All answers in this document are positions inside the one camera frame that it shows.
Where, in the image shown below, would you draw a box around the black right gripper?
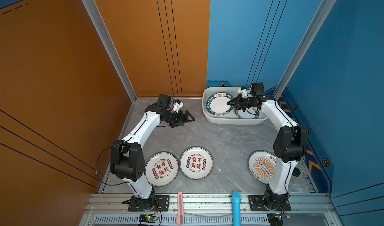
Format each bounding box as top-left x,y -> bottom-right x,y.
227,94 -> 256,112

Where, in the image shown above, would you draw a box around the green lettered rim plate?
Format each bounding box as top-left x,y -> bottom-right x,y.
234,108 -> 260,120
205,92 -> 234,116

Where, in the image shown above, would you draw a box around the white plate red characters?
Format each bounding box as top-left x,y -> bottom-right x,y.
145,152 -> 179,187
180,147 -> 214,180

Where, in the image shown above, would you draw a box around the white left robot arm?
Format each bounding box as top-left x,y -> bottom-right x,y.
110,103 -> 195,211

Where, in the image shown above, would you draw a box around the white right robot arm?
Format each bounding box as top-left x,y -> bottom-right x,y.
227,94 -> 309,211

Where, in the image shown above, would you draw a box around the white plastic bin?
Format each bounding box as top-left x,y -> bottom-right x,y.
202,87 -> 268,125

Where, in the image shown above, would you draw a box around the white sensor module left gripper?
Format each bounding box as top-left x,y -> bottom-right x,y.
172,99 -> 184,112

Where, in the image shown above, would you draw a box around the white sensor module gripper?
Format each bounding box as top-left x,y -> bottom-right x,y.
172,99 -> 184,112
238,86 -> 252,98

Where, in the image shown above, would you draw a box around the white sensor module right gripper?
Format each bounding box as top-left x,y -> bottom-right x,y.
238,86 -> 252,98

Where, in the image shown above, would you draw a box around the orange sunburst plate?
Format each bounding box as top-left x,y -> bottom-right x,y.
248,151 -> 277,184

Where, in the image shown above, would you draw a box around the small jar black lid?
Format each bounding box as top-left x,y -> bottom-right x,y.
292,168 -> 301,178

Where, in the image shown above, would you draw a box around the pink utility knife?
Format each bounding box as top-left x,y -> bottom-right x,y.
177,192 -> 185,226

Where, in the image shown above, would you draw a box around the green circuit board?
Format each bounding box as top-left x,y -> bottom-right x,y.
138,214 -> 160,226

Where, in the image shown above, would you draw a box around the right small circuit board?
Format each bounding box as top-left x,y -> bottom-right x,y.
275,212 -> 291,221

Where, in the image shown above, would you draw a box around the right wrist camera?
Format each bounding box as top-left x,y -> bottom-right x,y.
251,82 -> 265,97

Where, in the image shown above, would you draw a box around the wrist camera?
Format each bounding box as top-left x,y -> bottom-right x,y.
157,94 -> 172,109
251,82 -> 265,97

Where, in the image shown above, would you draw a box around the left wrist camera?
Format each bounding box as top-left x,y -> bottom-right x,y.
157,94 -> 172,109

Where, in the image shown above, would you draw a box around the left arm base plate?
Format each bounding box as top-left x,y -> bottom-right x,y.
128,195 -> 170,212

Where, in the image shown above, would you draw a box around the blue handle tool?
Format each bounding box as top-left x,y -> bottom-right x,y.
232,192 -> 242,226

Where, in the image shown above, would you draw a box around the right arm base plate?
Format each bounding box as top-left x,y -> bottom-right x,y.
248,194 -> 292,212

